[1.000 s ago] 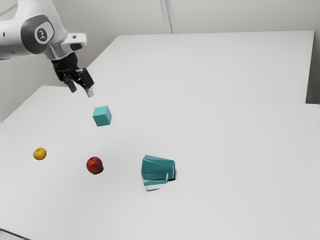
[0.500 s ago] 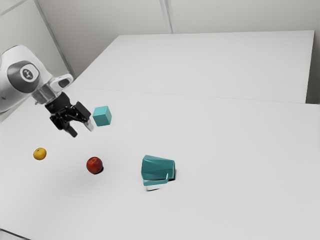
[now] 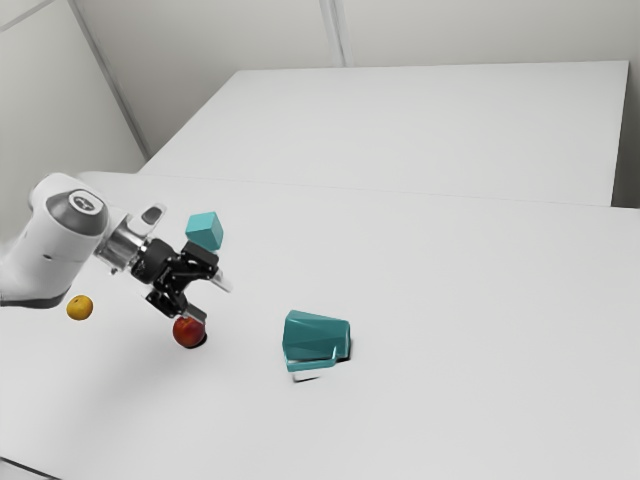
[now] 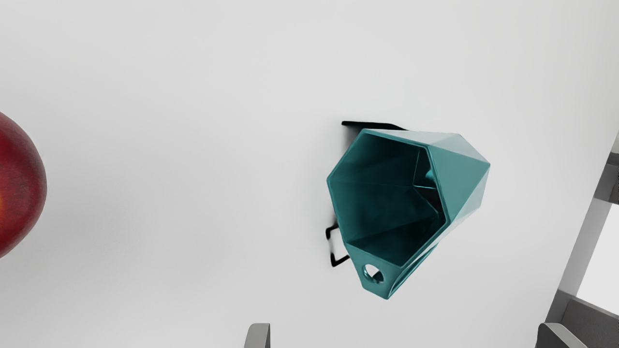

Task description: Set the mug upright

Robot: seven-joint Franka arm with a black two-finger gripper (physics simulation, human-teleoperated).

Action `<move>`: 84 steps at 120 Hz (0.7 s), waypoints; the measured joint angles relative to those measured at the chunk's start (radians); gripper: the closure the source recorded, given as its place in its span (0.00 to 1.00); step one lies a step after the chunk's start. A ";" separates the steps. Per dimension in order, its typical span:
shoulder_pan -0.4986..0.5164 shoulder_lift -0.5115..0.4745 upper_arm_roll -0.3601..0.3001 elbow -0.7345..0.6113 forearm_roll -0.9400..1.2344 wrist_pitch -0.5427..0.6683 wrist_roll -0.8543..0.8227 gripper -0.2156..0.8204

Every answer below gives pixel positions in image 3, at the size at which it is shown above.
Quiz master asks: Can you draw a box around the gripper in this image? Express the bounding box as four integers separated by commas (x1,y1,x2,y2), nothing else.
131,238,234,325

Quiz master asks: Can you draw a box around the teal faceted mug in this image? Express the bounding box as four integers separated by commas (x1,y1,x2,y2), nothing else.
281,309,353,374

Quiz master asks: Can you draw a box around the red apple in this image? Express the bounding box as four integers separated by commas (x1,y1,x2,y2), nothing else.
172,316,208,349

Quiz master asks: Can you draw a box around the teal block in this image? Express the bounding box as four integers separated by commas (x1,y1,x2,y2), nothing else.
184,211,224,252

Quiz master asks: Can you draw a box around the orange fruit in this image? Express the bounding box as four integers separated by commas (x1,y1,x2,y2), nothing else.
66,294,95,322

